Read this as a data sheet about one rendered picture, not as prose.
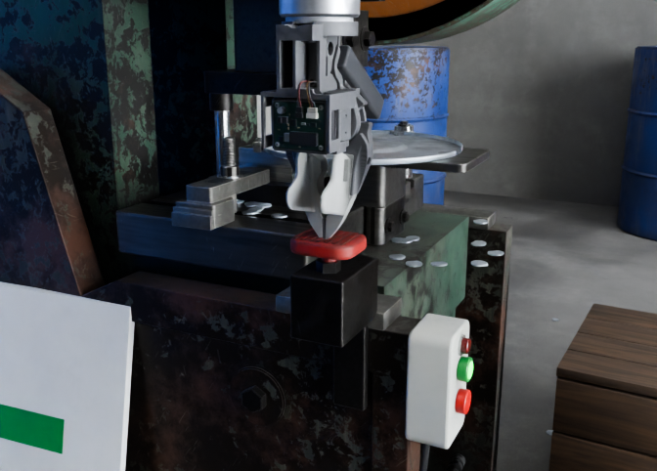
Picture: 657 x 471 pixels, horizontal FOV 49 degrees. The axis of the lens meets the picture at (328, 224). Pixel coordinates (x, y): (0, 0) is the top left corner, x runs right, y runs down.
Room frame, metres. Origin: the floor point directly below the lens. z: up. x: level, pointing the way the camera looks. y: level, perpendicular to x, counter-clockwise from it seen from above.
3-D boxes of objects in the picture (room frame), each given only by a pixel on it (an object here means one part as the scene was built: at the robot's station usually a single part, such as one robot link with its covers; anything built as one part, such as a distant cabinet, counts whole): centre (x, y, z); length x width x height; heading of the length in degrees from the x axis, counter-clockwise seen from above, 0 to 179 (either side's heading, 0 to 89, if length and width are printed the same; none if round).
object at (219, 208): (0.97, 0.14, 0.76); 0.17 x 0.06 x 0.10; 154
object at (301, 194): (0.71, 0.02, 0.79); 0.06 x 0.03 x 0.09; 154
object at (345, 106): (0.70, 0.01, 0.89); 0.09 x 0.08 x 0.12; 154
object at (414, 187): (1.12, 0.06, 0.68); 0.45 x 0.30 x 0.06; 154
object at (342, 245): (0.72, 0.00, 0.70); 0.07 x 0.06 x 0.08; 64
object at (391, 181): (1.04, -0.09, 0.72); 0.25 x 0.14 x 0.14; 64
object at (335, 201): (0.69, 0.00, 0.79); 0.06 x 0.03 x 0.09; 154
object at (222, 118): (1.07, 0.16, 0.81); 0.02 x 0.02 x 0.14
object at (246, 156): (1.12, 0.06, 0.76); 0.15 x 0.09 x 0.05; 154
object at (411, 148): (1.06, -0.05, 0.78); 0.29 x 0.29 x 0.01
